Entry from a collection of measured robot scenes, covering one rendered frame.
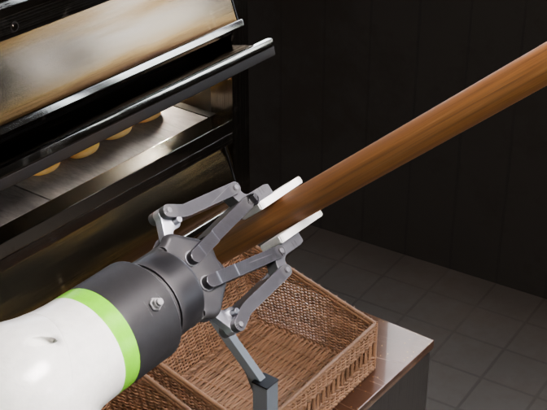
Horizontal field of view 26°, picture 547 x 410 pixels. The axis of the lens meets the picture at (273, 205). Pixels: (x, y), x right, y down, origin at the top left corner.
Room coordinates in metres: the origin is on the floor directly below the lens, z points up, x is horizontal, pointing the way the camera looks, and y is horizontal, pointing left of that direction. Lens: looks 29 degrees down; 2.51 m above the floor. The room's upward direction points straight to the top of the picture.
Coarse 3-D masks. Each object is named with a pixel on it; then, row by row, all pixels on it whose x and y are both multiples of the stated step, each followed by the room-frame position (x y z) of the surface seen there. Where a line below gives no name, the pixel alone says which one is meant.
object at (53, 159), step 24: (216, 48) 2.87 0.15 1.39; (240, 48) 2.83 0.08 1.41; (168, 72) 2.70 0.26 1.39; (192, 72) 2.66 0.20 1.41; (120, 96) 2.55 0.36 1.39; (144, 96) 2.52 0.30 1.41; (168, 96) 2.48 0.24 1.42; (72, 120) 2.41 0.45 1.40; (120, 120) 2.35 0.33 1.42; (0, 144) 2.31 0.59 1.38; (24, 144) 2.29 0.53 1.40; (72, 144) 2.24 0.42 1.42; (24, 168) 2.13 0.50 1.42
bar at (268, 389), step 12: (240, 348) 2.08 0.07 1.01; (240, 360) 2.07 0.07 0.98; (252, 360) 2.07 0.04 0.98; (252, 372) 2.05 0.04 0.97; (252, 384) 2.04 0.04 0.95; (264, 384) 2.03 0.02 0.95; (276, 384) 2.04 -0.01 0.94; (264, 396) 2.02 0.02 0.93; (276, 396) 2.04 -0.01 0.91; (264, 408) 2.02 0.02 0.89; (276, 408) 2.04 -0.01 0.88
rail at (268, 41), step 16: (256, 48) 2.75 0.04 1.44; (224, 64) 2.64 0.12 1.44; (192, 80) 2.55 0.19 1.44; (160, 96) 2.46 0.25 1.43; (112, 112) 2.36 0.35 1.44; (128, 112) 2.37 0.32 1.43; (80, 128) 2.28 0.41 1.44; (96, 128) 2.30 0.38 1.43; (48, 144) 2.20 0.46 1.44; (64, 144) 2.22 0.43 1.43; (16, 160) 2.12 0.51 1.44; (32, 160) 2.15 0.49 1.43; (0, 176) 2.08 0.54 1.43
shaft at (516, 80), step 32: (512, 64) 0.87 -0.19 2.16; (544, 64) 0.84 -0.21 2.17; (480, 96) 0.87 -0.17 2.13; (512, 96) 0.86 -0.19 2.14; (416, 128) 0.91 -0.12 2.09; (448, 128) 0.89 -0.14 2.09; (352, 160) 0.95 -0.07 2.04; (384, 160) 0.92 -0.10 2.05; (288, 192) 1.00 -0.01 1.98; (320, 192) 0.96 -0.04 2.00; (256, 224) 1.00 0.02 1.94; (288, 224) 0.99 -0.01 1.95; (224, 256) 1.03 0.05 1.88
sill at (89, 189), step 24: (216, 120) 2.88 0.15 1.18; (168, 144) 2.73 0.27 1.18; (192, 144) 2.75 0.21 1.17; (120, 168) 2.60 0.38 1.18; (144, 168) 2.61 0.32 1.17; (72, 192) 2.47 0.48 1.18; (96, 192) 2.48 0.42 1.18; (120, 192) 2.54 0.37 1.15; (24, 216) 2.36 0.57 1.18; (48, 216) 2.36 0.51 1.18; (72, 216) 2.41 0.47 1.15; (0, 240) 2.25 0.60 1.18; (24, 240) 2.29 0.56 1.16
